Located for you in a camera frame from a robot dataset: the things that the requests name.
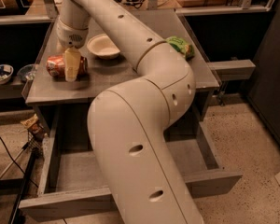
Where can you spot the grey cabinet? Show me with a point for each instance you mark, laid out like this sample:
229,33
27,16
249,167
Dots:
47,91

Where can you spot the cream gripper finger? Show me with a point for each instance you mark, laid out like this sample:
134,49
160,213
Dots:
71,58

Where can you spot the blue white bowl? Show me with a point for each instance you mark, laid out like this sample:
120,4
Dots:
6,72

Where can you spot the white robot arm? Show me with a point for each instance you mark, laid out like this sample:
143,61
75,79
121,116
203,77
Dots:
126,122

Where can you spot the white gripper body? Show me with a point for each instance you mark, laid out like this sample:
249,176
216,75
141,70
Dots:
71,37

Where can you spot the brown snack bag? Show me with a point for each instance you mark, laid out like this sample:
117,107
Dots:
34,127

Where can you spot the dark grey bowl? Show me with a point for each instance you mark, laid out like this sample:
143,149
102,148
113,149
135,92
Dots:
27,72

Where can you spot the green chip bag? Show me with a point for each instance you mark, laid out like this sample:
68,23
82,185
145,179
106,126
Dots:
181,46

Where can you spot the white paper bowl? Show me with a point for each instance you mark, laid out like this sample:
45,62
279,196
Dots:
103,47

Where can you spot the grey side shelf beam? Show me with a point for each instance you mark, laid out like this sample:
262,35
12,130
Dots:
233,70

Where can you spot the black tripod stand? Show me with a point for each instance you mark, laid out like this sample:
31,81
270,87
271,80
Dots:
19,186

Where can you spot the red coke can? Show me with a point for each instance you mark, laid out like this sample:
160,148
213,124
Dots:
56,67

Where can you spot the grey open top drawer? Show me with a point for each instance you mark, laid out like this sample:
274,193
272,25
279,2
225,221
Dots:
72,185

